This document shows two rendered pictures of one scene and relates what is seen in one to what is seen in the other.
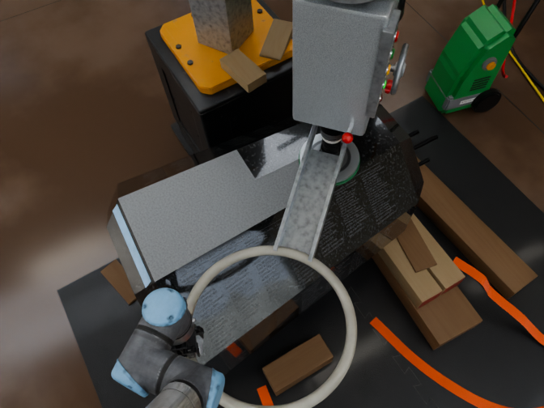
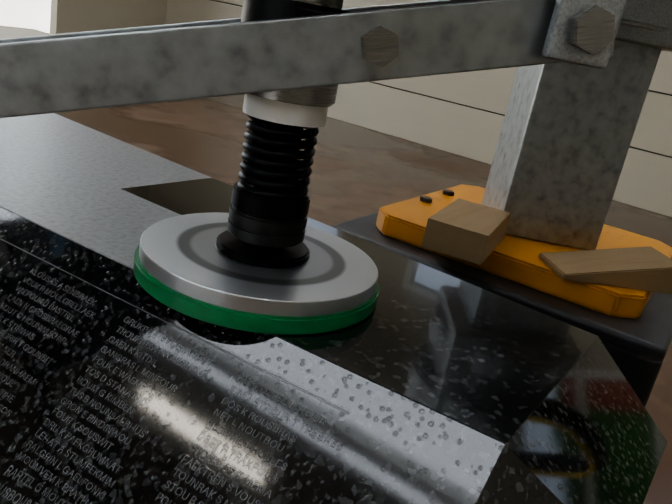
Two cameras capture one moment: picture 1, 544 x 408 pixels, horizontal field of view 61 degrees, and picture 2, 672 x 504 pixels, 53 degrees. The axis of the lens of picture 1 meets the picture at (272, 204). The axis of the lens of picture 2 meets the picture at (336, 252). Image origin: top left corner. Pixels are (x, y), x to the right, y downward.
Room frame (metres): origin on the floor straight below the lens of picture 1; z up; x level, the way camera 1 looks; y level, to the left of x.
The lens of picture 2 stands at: (0.67, -0.73, 1.10)
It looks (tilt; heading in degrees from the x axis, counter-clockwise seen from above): 19 degrees down; 56
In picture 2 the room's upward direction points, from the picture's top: 11 degrees clockwise
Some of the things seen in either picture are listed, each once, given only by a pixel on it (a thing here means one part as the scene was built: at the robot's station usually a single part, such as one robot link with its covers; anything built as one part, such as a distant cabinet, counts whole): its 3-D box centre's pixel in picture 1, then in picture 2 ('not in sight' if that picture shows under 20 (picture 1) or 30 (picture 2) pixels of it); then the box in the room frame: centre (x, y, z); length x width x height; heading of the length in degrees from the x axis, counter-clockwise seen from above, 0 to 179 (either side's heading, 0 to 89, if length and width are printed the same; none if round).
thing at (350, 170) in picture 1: (329, 157); (261, 257); (0.94, -0.22, 0.89); 0.21 x 0.21 x 0.01
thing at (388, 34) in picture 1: (380, 68); not in sight; (0.83, -0.30, 1.41); 0.08 x 0.03 x 0.28; 157
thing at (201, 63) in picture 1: (227, 39); (531, 235); (1.72, 0.15, 0.76); 0.49 x 0.49 x 0.05; 27
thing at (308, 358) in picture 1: (297, 364); not in sight; (0.37, -0.06, 0.07); 0.30 x 0.12 x 0.12; 116
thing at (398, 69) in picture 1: (387, 66); not in sight; (1.00, -0.38, 1.24); 0.15 x 0.10 x 0.15; 157
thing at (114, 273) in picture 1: (122, 281); not in sight; (0.86, 0.80, 0.02); 0.25 x 0.10 x 0.01; 41
